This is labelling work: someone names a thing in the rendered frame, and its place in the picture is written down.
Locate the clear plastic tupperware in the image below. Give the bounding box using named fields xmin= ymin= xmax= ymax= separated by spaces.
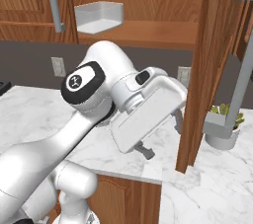
xmin=73 ymin=1 xmax=125 ymax=36

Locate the wooden cabinet shelf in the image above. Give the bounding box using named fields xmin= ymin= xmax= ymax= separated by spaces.
xmin=70 ymin=0 xmax=211 ymax=51

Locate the green plant in white pot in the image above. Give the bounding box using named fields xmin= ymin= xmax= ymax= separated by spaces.
xmin=204 ymin=103 xmax=246 ymax=151

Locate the black hob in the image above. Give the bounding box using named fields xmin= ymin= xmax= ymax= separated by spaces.
xmin=0 ymin=81 xmax=13 ymax=97

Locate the grey cabinet door handle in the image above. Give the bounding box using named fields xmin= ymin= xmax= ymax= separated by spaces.
xmin=43 ymin=0 xmax=66 ymax=35

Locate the white wall outlet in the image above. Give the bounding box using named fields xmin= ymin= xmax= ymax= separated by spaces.
xmin=50 ymin=56 xmax=67 ymax=79
xmin=177 ymin=65 xmax=193 ymax=90

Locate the wooden wall cabinet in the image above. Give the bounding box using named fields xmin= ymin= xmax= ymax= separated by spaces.
xmin=231 ymin=0 xmax=253 ymax=62

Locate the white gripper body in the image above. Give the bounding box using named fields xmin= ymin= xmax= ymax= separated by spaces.
xmin=110 ymin=75 xmax=189 ymax=155

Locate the long grey door handle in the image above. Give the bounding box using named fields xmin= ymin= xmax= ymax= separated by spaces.
xmin=203 ymin=0 xmax=253 ymax=139

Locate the wooden base cabinet door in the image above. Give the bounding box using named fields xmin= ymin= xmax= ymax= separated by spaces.
xmin=48 ymin=173 xmax=163 ymax=224

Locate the open wooden cabinet door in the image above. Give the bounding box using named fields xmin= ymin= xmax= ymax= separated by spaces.
xmin=175 ymin=0 xmax=245 ymax=174

